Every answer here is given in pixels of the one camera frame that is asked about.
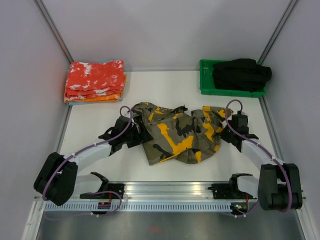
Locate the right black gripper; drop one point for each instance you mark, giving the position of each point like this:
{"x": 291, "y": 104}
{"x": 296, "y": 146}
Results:
{"x": 223, "y": 135}

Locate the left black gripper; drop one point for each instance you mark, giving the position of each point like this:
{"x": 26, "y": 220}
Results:
{"x": 143, "y": 137}

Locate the camouflage yellow green trousers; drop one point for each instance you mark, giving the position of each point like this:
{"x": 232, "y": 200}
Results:
{"x": 188, "y": 138}

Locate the black trousers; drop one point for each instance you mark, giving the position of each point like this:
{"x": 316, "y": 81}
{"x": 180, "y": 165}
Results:
{"x": 243, "y": 74}

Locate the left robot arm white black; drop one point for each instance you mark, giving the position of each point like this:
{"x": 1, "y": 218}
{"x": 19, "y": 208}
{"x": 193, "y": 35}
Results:
{"x": 59, "y": 179}

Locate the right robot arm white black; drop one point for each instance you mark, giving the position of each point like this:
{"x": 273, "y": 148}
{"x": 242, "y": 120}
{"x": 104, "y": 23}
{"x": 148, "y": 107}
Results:
{"x": 278, "y": 186}

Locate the orange folded trousers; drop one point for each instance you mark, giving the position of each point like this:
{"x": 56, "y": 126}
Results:
{"x": 105, "y": 96}

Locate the red white folded trousers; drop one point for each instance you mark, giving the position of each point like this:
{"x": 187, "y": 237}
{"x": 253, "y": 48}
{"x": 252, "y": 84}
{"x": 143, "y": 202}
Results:
{"x": 95, "y": 78}

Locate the green plastic tray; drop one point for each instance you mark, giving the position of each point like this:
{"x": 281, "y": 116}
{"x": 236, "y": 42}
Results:
{"x": 207, "y": 85}

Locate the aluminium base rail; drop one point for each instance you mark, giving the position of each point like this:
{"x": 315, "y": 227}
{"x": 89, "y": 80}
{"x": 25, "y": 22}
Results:
{"x": 171, "y": 191}

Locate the white slotted cable duct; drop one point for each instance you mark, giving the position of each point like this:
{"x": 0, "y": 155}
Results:
{"x": 211, "y": 206}

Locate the right corner aluminium post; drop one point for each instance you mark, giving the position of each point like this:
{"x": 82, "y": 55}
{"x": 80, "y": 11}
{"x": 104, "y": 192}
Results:
{"x": 278, "y": 29}

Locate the corner aluminium post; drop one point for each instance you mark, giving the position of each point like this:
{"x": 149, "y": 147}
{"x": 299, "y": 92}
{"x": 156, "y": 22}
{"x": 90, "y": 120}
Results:
{"x": 278, "y": 29}
{"x": 53, "y": 29}

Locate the left corner aluminium post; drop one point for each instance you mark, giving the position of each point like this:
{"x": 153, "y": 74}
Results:
{"x": 53, "y": 29}

